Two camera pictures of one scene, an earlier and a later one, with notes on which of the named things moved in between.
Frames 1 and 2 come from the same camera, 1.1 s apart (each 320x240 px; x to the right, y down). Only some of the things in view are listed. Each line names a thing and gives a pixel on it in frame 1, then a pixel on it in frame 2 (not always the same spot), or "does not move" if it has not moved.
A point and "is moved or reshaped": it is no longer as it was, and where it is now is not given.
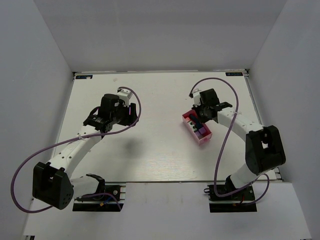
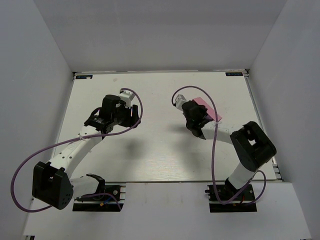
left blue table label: (84, 76) does not move
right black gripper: (199, 117) → (190, 110)
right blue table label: (234, 74) does not move
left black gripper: (131, 114) does not move
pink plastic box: (201, 131) is moved or reshaped
